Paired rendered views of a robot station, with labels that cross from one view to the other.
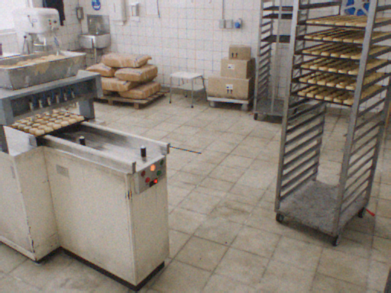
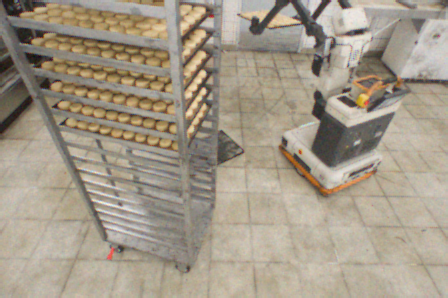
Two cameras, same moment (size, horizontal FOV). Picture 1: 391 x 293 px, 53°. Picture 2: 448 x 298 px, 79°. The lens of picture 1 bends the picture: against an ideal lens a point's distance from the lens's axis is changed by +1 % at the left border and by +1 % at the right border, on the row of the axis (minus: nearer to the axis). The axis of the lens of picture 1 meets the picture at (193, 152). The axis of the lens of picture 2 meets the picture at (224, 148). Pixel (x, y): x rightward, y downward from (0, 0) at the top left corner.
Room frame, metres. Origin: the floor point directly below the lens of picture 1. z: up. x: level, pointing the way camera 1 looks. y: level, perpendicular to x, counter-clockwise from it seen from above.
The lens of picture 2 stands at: (2.77, 0.12, 1.82)
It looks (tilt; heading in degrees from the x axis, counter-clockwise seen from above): 42 degrees down; 241
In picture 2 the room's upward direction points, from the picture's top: 3 degrees clockwise
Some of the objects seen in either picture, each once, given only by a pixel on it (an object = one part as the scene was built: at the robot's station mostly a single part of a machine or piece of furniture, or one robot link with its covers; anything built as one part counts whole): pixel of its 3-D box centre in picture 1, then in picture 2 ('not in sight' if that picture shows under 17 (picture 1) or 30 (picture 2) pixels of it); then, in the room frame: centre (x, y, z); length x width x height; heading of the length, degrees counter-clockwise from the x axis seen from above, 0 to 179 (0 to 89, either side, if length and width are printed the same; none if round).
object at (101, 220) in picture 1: (108, 204); not in sight; (2.12, 0.54, 0.45); 0.70 x 0.34 x 0.90; 56
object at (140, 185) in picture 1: (150, 174); not in sight; (1.92, 0.24, 0.77); 0.24 x 0.04 x 0.14; 146
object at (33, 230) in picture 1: (17, 170); not in sight; (2.67, 1.35, 0.42); 1.28 x 0.72 x 0.84; 56
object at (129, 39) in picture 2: (321, 19); (89, 31); (2.74, -0.87, 1.50); 0.64 x 0.03 x 0.03; 138
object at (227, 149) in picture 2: not in sight; (207, 151); (1.96, -1.66, 0.02); 0.60 x 0.40 x 0.03; 8
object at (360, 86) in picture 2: not in sight; (368, 89); (1.02, -0.94, 0.87); 0.23 x 0.15 x 0.11; 0
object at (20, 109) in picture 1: (43, 107); not in sight; (2.40, 0.96, 1.01); 0.72 x 0.33 x 0.34; 146
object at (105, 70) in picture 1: (110, 68); not in sight; (6.18, 1.31, 0.47); 0.72 x 0.42 x 0.17; 154
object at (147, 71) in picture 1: (137, 71); not in sight; (5.92, 0.84, 0.47); 0.72 x 0.42 x 0.17; 159
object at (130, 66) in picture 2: (320, 33); (97, 58); (2.74, -0.87, 1.41); 0.64 x 0.03 x 0.03; 138
